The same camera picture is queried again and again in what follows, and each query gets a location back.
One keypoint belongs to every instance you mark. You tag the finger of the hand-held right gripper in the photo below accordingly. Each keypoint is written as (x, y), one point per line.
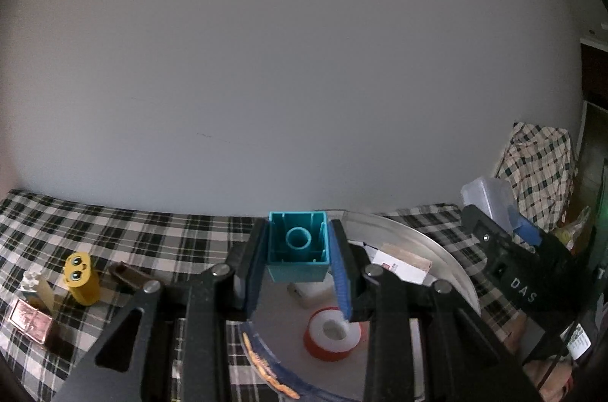
(525, 233)
(484, 231)

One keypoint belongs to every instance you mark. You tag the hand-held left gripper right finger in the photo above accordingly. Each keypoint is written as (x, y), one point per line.
(339, 273)

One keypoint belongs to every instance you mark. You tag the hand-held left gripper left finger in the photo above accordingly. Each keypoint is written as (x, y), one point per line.
(254, 269)

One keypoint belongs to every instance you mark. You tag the translucent plastic box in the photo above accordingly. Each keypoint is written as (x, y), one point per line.
(489, 197)

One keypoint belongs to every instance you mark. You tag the teal toy block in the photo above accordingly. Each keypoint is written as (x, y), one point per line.
(297, 271)

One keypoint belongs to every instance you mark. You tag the round metal tin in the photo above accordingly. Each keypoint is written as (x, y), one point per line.
(427, 240)

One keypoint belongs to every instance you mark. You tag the brown rectangular case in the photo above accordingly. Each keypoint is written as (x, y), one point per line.
(130, 276)

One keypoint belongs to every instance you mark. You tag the yellow face toy block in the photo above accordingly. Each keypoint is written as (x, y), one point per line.
(83, 288)

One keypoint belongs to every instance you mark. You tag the person's right forearm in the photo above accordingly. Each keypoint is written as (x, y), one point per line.
(546, 383)

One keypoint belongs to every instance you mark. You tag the small white block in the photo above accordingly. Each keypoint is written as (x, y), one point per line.
(308, 292)

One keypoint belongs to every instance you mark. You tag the yellow plastic bag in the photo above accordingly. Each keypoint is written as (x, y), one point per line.
(572, 231)

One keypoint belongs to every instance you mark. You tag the white box with red label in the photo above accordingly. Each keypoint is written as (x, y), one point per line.
(403, 269)

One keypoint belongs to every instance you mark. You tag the draped plaid cloth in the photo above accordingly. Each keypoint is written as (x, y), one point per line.
(536, 164)

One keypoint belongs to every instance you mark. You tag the white paper tin liner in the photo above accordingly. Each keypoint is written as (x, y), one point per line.
(285, 335)

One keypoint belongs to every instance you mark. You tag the red and white tape roll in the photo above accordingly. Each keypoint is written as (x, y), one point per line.
(318, 347)

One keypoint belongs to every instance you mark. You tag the black and white plaid bedsheet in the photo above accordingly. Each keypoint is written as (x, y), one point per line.
(166, 235)

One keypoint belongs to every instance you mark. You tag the dark wooden cabinet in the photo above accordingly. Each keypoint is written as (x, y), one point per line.
(596, 122)

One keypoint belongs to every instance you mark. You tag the white and cream toy block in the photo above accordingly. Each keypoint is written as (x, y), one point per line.
(45, 297)

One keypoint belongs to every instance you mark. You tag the copper rectangular box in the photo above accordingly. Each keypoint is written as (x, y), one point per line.
(31, 319)

